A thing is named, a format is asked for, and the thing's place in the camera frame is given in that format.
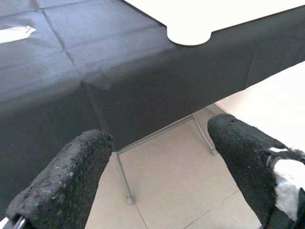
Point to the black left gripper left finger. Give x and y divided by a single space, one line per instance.
59 181

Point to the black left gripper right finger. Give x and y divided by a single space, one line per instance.
245 152

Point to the white plastic table top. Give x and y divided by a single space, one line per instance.
214 14

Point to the black tablecloth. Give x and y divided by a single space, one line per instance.
143 83

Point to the clear tape patch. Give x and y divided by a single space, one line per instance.
14 34

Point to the grey metal table frame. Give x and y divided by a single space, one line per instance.
129 200

